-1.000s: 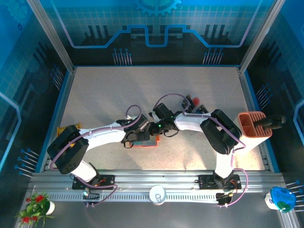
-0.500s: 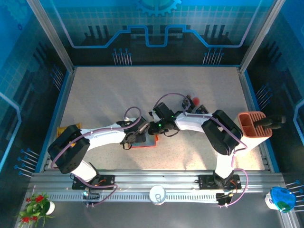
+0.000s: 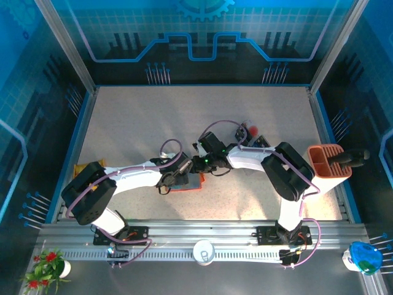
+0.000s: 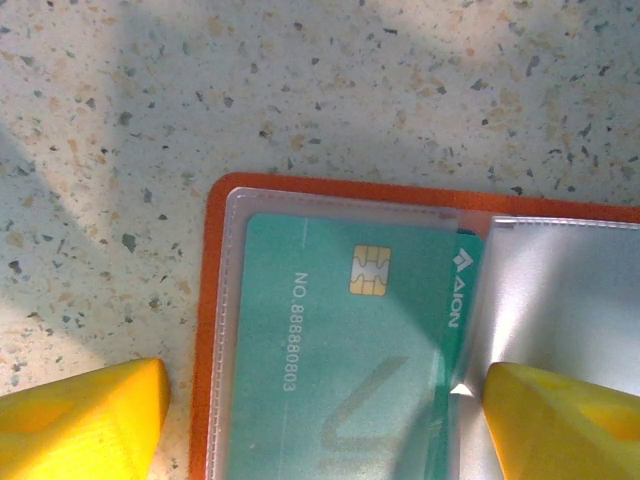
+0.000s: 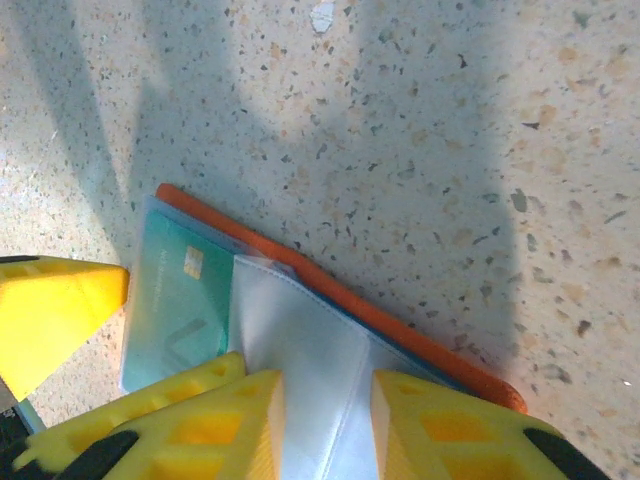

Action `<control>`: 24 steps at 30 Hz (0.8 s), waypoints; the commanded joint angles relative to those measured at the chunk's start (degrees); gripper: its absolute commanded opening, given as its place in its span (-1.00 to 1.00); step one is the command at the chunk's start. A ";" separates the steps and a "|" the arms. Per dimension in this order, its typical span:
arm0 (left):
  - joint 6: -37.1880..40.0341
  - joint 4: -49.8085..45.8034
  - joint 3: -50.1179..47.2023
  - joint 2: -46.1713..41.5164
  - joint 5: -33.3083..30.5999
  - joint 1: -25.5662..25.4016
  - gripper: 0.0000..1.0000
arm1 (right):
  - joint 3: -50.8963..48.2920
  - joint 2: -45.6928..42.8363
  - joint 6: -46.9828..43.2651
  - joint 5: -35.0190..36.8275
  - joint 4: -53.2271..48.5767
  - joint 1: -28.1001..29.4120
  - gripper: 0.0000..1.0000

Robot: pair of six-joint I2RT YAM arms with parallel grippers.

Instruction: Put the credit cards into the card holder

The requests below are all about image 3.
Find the orange grey card holder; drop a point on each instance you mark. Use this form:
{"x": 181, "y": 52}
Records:
{"x": 196, "y": 184}

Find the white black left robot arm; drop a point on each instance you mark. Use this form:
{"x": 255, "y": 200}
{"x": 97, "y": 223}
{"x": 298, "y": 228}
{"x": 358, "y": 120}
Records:
{"x": 132, "y": 179}

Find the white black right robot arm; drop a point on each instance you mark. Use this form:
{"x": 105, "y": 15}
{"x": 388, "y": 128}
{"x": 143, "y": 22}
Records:
{"x": 248, "y": 158}

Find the white orange utensil holder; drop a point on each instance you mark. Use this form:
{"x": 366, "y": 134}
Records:
{"x": 322, "y": 156}

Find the aluminium extrusion beam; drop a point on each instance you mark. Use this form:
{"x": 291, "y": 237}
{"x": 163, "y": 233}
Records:
{"x": 199, "y": 230}

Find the white paper cup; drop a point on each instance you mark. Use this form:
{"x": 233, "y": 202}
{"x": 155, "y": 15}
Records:
{"x": 203, "y": 250}

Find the yellow snack bag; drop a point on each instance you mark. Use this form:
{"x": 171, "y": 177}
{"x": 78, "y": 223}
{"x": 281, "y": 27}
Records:
{"x": 80, "y": 170}

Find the red flower plant white pot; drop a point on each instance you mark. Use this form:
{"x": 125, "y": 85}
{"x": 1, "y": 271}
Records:
{"x": 46, "y": 267}

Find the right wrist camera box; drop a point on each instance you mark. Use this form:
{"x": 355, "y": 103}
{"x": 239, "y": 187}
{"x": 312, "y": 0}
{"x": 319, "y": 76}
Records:
{"x": 198, "y": 148}

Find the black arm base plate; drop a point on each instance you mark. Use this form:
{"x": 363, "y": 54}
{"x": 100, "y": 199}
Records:
{"x": 141, "y": 233}
{"x": 265, "y": 235}

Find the aluminium blue side rail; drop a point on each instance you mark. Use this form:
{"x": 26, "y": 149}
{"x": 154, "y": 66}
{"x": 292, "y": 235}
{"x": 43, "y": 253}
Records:
{"x": 321, "y": 129}
{"x": 80, "y": 129}

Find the aluminium frame post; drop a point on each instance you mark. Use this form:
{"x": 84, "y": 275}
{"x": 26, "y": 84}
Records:
{"x": 334, "y": 46}
{"x": 66, "y": 46}

